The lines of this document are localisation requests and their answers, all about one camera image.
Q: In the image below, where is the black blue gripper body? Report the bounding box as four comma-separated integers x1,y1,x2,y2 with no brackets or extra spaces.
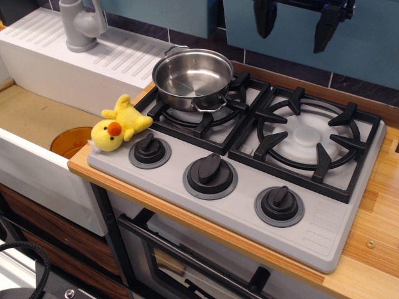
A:
277,0,355,19

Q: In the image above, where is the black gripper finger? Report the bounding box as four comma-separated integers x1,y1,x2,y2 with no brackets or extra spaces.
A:
253,0,277,39
313,3,346,54

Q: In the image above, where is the yellow stuffed duck toy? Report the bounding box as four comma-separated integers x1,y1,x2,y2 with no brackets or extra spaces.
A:
89,94,153,153

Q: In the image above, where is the stainless steel pan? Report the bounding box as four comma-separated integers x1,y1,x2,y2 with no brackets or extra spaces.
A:
152,45,234,113

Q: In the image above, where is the white right burner cap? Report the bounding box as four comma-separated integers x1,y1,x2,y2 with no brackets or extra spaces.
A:
272,105,352,165

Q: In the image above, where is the black left burner grate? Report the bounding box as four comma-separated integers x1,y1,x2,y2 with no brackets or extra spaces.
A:
135,71,271,155

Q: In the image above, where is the black burner grate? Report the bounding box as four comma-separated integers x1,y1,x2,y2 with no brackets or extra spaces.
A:
135,71,271,155
228,86,386,204

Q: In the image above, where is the black right burner grate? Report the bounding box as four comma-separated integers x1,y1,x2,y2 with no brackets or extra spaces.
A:
228,86,386,204

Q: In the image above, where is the grey toy stovetop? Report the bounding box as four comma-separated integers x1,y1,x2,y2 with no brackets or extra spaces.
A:
86,74,388,274

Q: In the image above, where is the black middle stove knob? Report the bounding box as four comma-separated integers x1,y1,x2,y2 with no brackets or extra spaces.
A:
183,153,238,201

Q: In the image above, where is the black stove knob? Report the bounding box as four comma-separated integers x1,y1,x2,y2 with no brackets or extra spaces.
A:
254,186,305,228
183,153,238,201
128,133,171,169

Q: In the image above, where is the grey toy faucet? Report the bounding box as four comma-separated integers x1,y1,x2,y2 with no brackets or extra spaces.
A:
59,0,107,53

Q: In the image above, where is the black left stove knob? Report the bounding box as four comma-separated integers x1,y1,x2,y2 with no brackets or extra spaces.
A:
128,133,171,169

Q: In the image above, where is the black right stove knob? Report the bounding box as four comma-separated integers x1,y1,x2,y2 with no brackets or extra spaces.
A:
254,186,305,228

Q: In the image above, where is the white toy sink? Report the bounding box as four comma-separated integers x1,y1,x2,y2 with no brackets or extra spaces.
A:
1,8,168,236

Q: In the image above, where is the orange sink drain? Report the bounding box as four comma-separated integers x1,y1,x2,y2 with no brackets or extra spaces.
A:
50,126,92,159

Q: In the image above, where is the toy oven door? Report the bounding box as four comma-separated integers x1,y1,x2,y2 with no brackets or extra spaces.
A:
117,207,300,299

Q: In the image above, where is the wooden drawer front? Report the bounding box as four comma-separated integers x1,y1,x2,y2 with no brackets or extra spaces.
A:
1,185,131,298

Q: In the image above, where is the black oven door handle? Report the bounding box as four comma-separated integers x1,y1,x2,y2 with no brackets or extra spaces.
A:
117,210,270,298

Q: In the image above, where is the black braided cable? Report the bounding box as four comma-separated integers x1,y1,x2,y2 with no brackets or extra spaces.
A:
0,241,51,299

